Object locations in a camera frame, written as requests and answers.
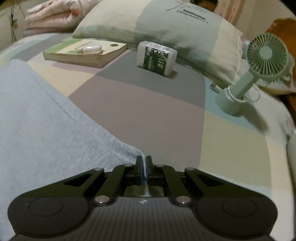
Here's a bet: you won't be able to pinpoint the patchwork bed sheet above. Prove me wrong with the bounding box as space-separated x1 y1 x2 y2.
1 34 295 240

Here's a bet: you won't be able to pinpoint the wooden headboard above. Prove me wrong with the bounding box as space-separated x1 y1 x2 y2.
266 18 296 54

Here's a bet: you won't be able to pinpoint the green white tissue pack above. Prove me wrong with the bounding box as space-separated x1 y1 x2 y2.
137 41 178 76

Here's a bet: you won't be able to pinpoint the grey plush cushion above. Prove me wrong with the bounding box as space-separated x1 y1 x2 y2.
287 133 296 186

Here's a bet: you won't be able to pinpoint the folded pink quilt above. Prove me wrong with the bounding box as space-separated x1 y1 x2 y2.
25 0 100 30

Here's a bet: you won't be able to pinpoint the black wall cable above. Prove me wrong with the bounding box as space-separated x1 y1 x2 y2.
7 0 24 42

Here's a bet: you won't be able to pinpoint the white earbuds case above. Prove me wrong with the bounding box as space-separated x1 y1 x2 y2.
82 44 102 54

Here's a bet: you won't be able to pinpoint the person behind pillow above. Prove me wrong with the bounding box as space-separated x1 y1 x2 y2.
191 0 218 11

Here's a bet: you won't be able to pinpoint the grey sweatpants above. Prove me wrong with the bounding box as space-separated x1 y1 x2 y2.
1 60 142 240

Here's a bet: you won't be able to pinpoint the green paperback book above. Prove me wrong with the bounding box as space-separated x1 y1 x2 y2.
43 38 127 68

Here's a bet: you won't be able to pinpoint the pink patterned curtain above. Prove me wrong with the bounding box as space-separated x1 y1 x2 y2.
214 0 246 25

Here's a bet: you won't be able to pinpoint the patchwork pillow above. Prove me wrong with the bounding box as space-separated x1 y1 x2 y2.
73 1 242 85

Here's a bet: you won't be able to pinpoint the green handheld fan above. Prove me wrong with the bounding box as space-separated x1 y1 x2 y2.
215 33 294 115

